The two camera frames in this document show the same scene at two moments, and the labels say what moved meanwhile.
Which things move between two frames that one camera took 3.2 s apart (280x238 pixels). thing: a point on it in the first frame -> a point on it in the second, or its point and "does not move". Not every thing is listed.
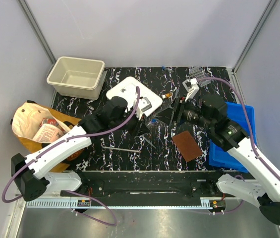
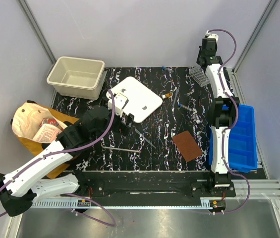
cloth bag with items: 33,125 does not move
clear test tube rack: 199,72 does not move
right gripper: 165,115 -> 198,52
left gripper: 140,128 -> 122,127
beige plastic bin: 77,77 does not move
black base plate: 147,184 does not move
